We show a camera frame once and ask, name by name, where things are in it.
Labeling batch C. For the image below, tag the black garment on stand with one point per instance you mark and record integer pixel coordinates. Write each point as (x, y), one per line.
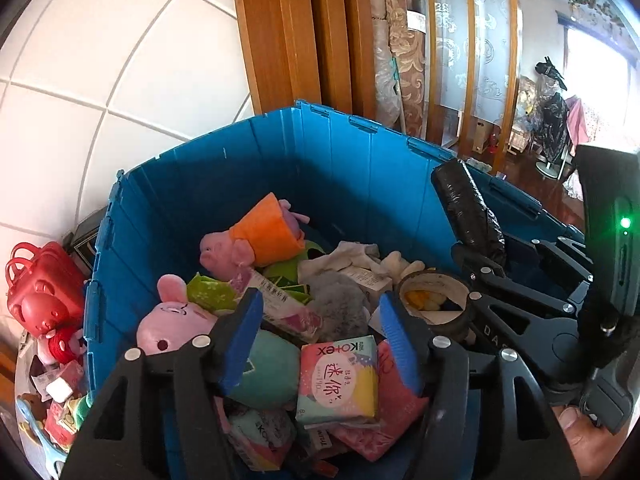
(552, 105)

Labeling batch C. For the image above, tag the cream cloth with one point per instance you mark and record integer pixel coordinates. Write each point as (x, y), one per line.
(400, 265)

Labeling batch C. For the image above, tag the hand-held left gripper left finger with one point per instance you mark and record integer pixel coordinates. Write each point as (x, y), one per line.
(245, 340)

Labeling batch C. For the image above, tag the pig plush orange dress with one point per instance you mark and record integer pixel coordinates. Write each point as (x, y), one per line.
(265, 230)

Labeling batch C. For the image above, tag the pink white packet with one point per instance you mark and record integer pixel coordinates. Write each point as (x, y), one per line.
(60, 372)

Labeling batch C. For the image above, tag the lime green frog plush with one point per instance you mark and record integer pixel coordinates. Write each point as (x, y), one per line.
(287, 285)

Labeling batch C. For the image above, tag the wooden wall pillar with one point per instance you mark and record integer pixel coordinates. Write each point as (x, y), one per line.
(300, 35)

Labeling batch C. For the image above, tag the black garbage bag roll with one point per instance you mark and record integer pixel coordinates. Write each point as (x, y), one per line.
(465, 210)

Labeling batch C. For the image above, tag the white labelled small box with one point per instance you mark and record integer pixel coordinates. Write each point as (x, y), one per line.
(370, 285)

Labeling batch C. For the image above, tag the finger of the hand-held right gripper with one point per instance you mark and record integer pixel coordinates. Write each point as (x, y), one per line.
(555, 255)
(480, 267)

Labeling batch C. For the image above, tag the wooden frosted glass partition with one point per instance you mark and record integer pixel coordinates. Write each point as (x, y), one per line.
(475, 60)

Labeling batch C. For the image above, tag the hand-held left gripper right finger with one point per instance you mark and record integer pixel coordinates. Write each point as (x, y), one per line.
(400, 345)

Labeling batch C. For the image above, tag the pink hanging cloth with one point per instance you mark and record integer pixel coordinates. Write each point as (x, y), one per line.
(579, 120)

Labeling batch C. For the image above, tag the brown patterned rolled carpet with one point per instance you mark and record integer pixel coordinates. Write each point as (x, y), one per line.
(407, 60)

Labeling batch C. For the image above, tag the person's right hand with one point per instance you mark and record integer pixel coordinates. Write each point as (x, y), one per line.
(595, 452)

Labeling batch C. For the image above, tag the pastel pad packet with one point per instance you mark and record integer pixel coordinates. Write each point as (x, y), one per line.
(335, 385)

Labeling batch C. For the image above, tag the teal pink pad packet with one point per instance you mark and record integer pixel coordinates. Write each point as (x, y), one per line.
(260, 440)

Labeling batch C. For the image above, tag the white cloth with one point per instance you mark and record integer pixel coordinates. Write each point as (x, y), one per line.
(345, 255)

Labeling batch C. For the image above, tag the blue plastic crate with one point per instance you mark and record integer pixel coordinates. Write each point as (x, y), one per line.
(325, 170)

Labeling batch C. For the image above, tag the pile of small toys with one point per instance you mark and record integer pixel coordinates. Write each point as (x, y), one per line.
(22, 385)

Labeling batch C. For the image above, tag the pink pig plush teal dress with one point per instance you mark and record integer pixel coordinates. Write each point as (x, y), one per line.
(170, 325)

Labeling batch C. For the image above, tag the window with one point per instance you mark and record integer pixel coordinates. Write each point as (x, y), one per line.
(600, 60)

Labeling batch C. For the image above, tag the black box gold print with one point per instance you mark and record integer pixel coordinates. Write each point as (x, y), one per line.
(85, 242)

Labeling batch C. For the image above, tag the grey plush toy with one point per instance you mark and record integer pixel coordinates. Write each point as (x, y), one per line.
(335, 305)

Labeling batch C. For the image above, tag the grey rolled carpet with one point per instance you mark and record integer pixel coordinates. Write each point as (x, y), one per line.
(385, 70)

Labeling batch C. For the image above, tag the light blue plastic toy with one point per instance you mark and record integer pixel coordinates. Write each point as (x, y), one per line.
(35, 430)

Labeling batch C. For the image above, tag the pig plush red dress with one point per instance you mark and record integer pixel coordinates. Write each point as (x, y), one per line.
(62, 342)

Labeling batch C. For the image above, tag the red toy suitcase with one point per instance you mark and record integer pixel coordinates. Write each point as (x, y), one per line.
(45, 290)

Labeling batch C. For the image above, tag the pink white long box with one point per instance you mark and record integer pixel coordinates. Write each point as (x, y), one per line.
(290, 310)

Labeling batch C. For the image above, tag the red pink small packet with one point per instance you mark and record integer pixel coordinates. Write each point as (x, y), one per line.
(62, 422)

